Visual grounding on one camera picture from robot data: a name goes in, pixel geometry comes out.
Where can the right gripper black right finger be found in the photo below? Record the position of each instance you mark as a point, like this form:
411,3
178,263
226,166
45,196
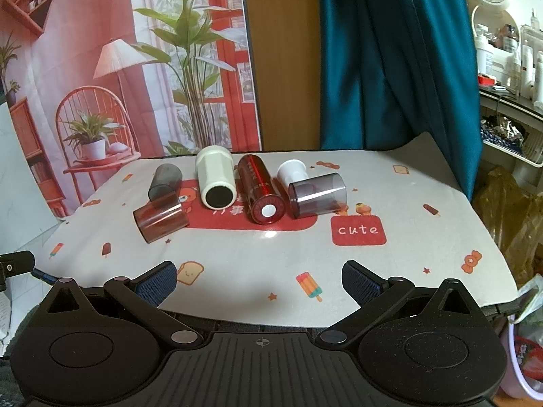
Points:
379,299

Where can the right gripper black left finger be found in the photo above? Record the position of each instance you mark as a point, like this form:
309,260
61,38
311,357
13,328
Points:
142,296

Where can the clear grey translucent cup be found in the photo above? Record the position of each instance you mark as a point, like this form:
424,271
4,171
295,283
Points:
318,195

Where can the brown translucent cup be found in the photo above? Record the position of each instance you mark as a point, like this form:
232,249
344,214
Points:
161,217

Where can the dark grey translucent cup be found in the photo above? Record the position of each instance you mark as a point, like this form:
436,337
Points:
165,186

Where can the white cylindrical cup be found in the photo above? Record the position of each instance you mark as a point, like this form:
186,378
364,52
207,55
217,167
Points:
215,173

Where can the small white plastic cup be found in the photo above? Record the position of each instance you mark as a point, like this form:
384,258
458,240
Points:
291,171

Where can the printed room scene backdrop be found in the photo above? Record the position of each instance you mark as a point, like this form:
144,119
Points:
92,85

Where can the patterned white table mat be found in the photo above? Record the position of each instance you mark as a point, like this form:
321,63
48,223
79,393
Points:
405,217

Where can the red metallic bottle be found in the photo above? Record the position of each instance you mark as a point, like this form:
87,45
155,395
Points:
265,205

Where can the yellow plastic bag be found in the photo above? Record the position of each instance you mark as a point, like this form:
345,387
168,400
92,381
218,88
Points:
513,218

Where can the pink plastic basin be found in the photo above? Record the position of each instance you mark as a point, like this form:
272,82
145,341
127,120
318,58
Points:
523,345

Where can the teal curtain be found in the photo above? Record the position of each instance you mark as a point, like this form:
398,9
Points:
393,69

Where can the white shelf rack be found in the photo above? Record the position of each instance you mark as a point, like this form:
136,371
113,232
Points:
509,56

